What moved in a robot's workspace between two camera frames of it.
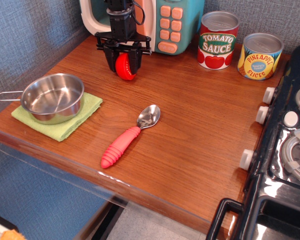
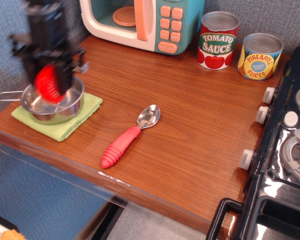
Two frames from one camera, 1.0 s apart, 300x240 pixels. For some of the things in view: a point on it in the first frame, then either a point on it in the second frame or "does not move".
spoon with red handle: (148, 116) does not move
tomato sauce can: (217, 40) does not move
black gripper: (123, 34) → (48, 41)
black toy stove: (277, 202) does not move
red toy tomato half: (123, 66) → (46, 84)
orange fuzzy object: (11, 234) does not move
